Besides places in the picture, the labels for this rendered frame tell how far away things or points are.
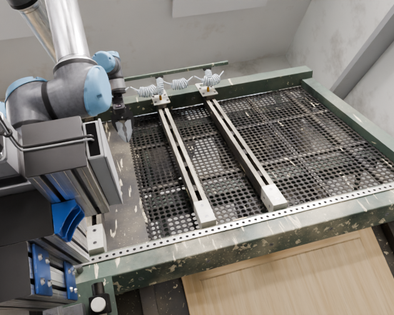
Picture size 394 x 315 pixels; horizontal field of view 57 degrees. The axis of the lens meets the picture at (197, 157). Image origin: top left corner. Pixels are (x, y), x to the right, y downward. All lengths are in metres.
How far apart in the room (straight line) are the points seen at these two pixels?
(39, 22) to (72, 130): 0.75
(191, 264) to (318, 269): 0.60
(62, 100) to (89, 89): 0.07
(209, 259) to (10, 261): 0.85
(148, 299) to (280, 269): 0.57
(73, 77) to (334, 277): 1.34
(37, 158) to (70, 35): 0.51
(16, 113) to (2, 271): 0.42
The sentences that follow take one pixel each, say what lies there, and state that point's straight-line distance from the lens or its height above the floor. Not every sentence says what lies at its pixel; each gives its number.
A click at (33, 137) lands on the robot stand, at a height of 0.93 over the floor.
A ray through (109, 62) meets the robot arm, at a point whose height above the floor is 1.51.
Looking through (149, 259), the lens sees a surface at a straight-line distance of 1.38.
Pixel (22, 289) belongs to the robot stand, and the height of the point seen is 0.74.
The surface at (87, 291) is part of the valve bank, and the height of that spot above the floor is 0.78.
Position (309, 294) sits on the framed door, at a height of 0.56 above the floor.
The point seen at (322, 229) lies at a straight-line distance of 1.54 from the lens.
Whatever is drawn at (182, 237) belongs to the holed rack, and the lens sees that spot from 1.42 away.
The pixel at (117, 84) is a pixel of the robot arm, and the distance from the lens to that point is 1.50.
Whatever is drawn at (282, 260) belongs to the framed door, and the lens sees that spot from 1.68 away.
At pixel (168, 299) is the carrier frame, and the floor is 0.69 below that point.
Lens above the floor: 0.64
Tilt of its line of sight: 21 degrees up
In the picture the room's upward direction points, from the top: 16 degrees counter-clockwise
